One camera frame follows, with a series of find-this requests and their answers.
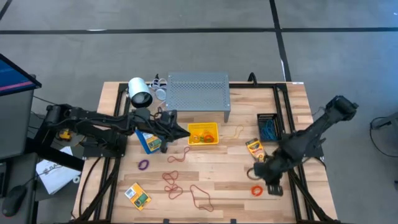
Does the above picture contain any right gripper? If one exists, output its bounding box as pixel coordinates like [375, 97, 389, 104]
[253, 146, 292, 197]

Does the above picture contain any blue rubber band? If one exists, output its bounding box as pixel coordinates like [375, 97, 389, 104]
[260, 119, 274, 139]
[261, 123, 277, 141]
[263, 121, 278, 141]
[261, 119, 277, 138]

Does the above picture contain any large red rubber band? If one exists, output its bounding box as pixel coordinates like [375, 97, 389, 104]
[190, 184, 215, 212]

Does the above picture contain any yellow rubber band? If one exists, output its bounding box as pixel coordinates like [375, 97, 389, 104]
[221, 124, 245, 140]

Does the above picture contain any grey perforated metal riser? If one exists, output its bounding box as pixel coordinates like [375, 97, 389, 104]
[165, 72, 232, 123]

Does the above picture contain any white coiled cable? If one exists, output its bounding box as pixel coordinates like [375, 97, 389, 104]
[148, 77, 170, 113]

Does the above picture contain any computer monitor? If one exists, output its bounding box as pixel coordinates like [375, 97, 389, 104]
[0, 53, 42, 160]

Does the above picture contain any yellow cable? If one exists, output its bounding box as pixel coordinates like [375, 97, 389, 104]
[58, 127, 73, 141]

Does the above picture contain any blue plastic basket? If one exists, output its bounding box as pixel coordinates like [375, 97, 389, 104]
[135, 129, 166, 156]

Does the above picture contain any white paper booklet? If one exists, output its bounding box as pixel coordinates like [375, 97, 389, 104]
[35, 146, 83, 195]

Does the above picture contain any black aluminium table frame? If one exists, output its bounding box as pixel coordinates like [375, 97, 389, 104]
[73, 81, 340, 224]

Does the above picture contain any black computer mouse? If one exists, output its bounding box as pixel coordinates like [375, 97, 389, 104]
[1, 184, 28, 218]

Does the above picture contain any black metal stand beam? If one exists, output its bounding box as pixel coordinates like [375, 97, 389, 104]
[24, 136, 85, 171]

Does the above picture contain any yellow plastic basket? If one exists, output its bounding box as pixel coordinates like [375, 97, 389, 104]
[187, 121, 220, 146]

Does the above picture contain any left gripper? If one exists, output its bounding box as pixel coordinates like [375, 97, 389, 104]
[134, 107, 191, 154]

